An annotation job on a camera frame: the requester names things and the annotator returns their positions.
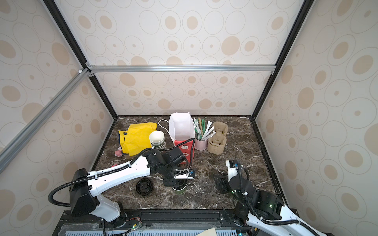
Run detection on green paper coffee cup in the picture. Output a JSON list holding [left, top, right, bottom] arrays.
[[172, 179, 188, 194]]

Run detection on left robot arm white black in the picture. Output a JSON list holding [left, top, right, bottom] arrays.
[[48, 147, 195, 227]]

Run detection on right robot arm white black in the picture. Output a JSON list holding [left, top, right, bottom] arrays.
[[214, 174, 325, 236]]

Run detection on stack of paper cups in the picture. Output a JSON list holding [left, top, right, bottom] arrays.
[[149, 130, 166, 149]]

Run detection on yellow napkin stack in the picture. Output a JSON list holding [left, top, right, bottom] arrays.
[[118, 123, 157, 156]]

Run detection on pulp cup carrier stack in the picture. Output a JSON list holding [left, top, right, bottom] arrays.
[[207, 122, 228, 155]]

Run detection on red white paper bag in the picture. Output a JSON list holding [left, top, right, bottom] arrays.
[[168, 113, 195, 164]]

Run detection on pink straw holder cup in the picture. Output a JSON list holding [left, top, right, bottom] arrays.
[[195, 139, 208, 151]]

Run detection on small pink round object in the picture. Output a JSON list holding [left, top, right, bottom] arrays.
[[115, 150, 123, 157]]

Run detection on left diagonal aluminium bar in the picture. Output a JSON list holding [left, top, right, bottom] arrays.
[[1, 68, 89, 172]]

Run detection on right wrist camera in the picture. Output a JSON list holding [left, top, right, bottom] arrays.
[[225, 160, 238, 182]]

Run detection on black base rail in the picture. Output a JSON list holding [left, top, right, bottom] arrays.
[[53, 208, 299, 236]]

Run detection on horizontal aluminium frame bar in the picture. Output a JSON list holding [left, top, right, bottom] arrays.
[[89, 65, 276, 73]]

